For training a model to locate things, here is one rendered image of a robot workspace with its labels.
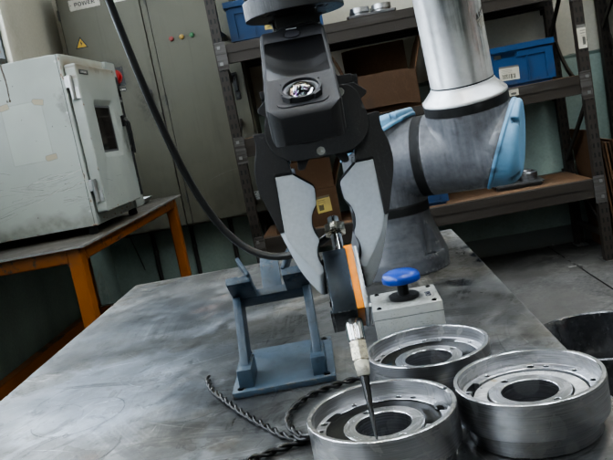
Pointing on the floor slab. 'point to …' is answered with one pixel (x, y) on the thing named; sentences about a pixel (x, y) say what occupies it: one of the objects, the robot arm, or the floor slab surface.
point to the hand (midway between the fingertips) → (343, 274)
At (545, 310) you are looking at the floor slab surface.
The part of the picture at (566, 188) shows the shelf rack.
